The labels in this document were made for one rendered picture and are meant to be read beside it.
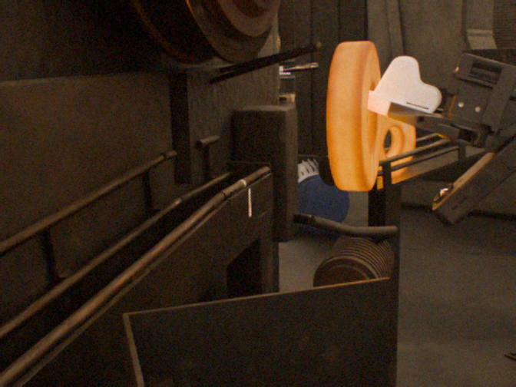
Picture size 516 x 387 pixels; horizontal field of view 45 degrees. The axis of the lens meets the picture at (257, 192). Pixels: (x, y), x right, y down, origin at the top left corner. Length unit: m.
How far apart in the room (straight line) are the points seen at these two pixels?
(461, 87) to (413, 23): 2.94
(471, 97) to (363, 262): 0.57
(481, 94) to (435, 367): 1.38
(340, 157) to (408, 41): 2.98
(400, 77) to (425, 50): 2.90
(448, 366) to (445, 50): 1.99
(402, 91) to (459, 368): 1.38
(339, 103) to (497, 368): 1.46
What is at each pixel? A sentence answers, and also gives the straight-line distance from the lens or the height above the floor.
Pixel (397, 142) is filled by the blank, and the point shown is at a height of 0.70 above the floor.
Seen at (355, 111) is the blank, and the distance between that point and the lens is 0.59.
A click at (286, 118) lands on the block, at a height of 0.78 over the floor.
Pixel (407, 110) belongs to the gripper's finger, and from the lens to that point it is 0.63.
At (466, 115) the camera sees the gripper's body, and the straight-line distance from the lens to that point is 0.63.
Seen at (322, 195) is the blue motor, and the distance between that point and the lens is 2.96.
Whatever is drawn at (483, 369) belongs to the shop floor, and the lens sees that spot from 1.95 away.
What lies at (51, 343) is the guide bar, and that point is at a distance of 0.53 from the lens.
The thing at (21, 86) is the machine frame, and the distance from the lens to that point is 0.64.
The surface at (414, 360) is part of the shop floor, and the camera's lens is 1.96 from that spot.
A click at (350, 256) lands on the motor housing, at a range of 1.15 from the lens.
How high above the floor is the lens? 0.89
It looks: 12 degrees down
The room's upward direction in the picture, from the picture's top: 2 degrees counter-clockwise
